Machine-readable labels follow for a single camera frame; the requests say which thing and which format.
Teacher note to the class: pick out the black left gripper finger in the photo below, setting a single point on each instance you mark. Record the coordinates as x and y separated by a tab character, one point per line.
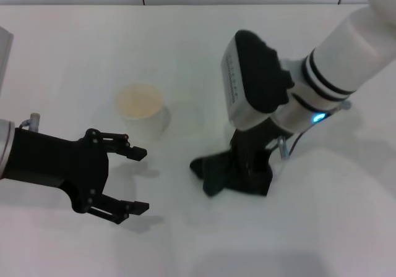
137	208
136	153

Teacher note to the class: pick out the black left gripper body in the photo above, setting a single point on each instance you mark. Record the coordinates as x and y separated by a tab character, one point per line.
55	159

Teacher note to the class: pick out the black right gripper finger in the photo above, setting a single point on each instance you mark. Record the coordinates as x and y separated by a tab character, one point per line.
261	162
239	159

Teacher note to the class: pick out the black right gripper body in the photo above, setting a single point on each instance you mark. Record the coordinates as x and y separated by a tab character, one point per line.
253	138

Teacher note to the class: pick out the dark blue rag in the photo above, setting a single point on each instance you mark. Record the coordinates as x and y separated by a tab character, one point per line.
213	172

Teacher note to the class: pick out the white paper cup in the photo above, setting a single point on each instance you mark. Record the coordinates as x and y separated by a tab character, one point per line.
145	122

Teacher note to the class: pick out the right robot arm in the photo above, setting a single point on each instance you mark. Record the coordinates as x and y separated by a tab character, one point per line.
346	42

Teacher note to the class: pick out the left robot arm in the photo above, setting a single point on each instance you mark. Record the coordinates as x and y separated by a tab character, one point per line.
6	147

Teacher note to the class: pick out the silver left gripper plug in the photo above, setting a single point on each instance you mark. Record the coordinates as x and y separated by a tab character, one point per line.
34	119

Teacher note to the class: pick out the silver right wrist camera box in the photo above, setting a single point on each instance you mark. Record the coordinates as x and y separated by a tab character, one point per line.
256	73

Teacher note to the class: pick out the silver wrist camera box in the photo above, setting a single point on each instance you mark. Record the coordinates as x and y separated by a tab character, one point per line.
256	73
4	54

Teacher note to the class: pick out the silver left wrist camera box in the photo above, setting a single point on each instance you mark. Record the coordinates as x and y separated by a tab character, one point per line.
4	54

